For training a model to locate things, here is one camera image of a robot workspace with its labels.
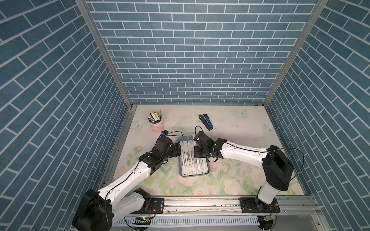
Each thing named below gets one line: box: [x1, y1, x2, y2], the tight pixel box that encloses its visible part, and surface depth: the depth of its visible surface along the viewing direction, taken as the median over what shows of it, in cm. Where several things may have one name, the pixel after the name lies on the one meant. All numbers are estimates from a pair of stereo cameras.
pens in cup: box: [147, 107, 162, 124], surface depth 101 cm
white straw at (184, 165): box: [180, 155, 188, 177], surface depth 88 cm
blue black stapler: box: [198, 113, 214, 131], surface depth 110 cm
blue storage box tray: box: [177, 135, 211, 178], surface depth 88 cm
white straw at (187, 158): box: [181, 141, 193, 177], surface depth 90 cm
